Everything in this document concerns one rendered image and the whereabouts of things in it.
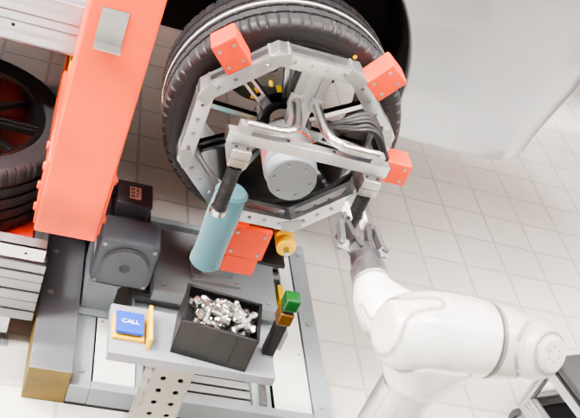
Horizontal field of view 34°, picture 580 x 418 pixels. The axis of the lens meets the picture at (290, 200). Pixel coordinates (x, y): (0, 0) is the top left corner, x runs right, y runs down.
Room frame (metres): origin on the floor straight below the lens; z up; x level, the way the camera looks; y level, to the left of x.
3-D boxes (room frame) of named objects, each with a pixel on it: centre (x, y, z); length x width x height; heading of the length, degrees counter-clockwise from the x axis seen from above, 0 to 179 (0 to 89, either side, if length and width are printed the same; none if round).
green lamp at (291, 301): (1.83, -0.10, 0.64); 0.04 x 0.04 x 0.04; 20
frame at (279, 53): (2.18, 0.07, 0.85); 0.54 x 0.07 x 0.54; 110
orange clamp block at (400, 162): (2.29, -0.22, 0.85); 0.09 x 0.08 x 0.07; 110
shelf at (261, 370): (1.76, 0.08, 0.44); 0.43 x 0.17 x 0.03; 110
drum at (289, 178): (2.11, 0.05, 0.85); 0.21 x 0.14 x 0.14; 20
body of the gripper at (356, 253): (1.87, -0.22, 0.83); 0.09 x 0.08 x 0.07; 20
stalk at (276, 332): (1.83, -0.10, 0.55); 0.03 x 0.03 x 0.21; 20
